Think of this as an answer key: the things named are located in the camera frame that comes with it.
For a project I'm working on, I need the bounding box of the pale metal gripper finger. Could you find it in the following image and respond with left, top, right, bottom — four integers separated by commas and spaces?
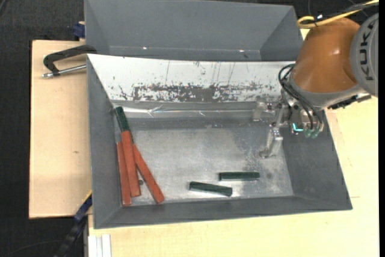
253, 101, 282, 122
259, 126, 284, 159

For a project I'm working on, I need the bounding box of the dark green flat block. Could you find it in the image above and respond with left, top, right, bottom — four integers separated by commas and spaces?
189, 181, 233, 197
115, 106, 131, 134
218, 171, 260, 182

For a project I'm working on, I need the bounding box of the grey metal bin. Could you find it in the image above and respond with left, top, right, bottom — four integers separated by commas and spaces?
83, 0, 353, 229

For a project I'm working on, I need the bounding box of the red-brown flat block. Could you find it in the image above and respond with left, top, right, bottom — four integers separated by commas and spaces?
120, 130, 142, 198
116, 141, 132, 206
132, 144, 165, 205

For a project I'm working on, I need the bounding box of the pale wood flat board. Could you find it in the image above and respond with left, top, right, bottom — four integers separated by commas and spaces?
28, 39, 93, 219

